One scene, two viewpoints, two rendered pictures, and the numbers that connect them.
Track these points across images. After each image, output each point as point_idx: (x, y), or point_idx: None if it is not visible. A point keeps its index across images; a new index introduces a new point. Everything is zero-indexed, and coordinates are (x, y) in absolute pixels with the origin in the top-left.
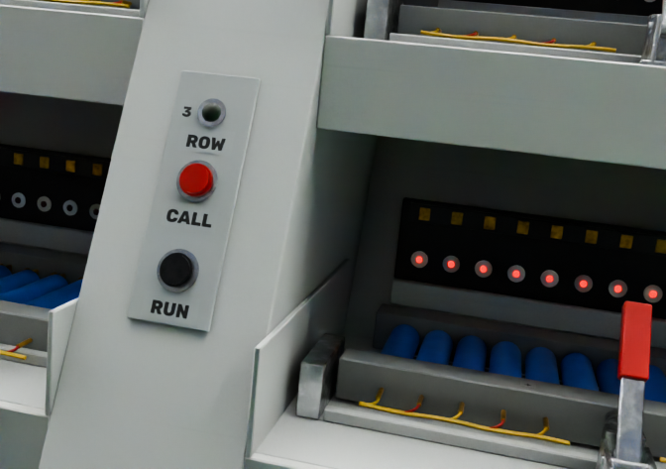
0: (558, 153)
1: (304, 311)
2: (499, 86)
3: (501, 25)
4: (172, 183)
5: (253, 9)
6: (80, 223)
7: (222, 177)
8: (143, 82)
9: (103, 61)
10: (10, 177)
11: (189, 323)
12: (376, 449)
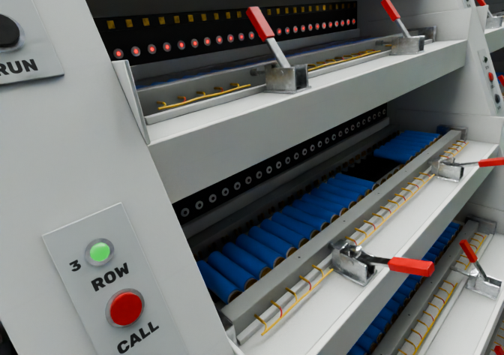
0: (496, 49)
1: None
2: (494, 37)
3: None
4: (488, 79)
5: (476, 31)
6: (370, 122)
7: None
8: (475, 57)
9: (462, 55)
10: (355, 118)
11: (501, 109)
12: None
